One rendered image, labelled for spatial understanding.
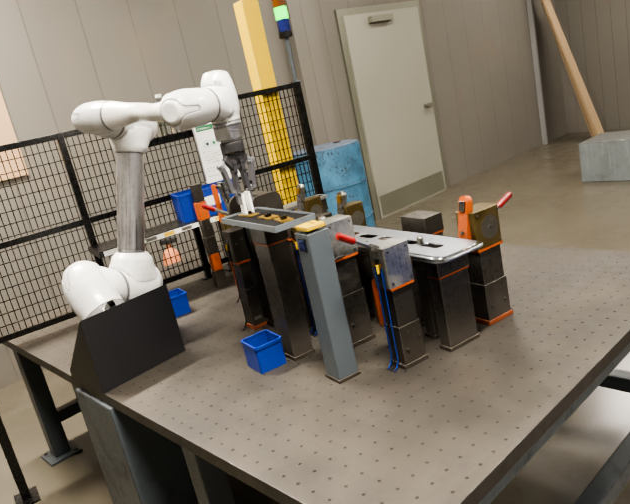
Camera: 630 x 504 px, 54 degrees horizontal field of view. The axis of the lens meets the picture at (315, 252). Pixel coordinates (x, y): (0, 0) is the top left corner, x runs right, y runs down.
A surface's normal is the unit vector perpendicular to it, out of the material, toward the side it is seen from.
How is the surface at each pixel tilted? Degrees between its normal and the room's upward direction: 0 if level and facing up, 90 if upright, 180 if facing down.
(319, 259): 90
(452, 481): 0
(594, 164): 90
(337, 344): 90
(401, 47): 90
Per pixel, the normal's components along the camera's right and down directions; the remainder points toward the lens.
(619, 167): -0.72, 0.33
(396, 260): 0.53, 0.11
